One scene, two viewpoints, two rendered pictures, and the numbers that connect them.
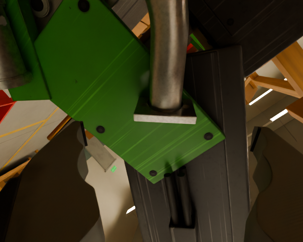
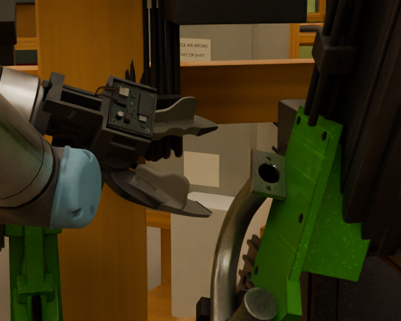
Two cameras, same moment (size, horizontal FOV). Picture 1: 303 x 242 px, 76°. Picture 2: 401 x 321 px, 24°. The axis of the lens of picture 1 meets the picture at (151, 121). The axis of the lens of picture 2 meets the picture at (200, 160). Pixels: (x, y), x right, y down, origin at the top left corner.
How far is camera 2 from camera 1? 1.05 m
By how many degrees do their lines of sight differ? 101
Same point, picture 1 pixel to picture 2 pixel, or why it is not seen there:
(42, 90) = (281, 286)
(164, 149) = (308, 146)
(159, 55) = (240, 200)
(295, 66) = not seen: outside the picture
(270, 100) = not seen: outside the picture
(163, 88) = (247, 185)
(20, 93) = (282, 306)
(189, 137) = (300, 134)
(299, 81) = not seen: outside the picture
